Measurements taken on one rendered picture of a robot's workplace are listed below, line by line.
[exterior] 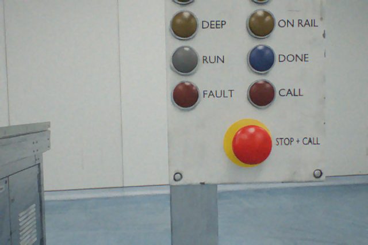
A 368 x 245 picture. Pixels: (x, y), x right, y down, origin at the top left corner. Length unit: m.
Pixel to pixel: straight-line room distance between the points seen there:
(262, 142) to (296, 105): 0.06
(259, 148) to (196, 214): 0.14
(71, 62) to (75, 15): 0.51
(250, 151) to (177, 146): 0.08
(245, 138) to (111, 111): 3.71
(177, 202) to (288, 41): 0.23
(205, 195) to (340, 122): 4.35
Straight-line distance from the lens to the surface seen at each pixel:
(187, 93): 0.37
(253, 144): 0.36
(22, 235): 1.80
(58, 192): 4.21
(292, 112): 0.40
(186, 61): 0.37
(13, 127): 1.55
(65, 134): 4.11
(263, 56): 0.38
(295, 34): 0.40
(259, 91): 0.38
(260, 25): 0.39
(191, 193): 0.45
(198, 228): 0.46
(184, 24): 0.38
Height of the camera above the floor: 0.98
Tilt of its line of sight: 3 degrees down
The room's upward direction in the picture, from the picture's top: 1 degrees counter-clockwise
